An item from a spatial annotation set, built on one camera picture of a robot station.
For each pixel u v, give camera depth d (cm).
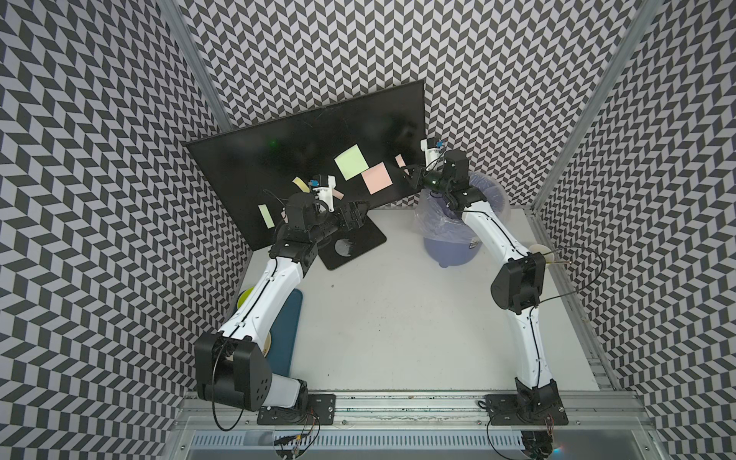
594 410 75
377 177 85
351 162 79
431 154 79
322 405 73
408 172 86
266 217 79
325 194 69
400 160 87
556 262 107
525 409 65
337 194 86
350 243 107
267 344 82
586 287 95
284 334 84
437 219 81
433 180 78
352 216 68
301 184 78
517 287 58
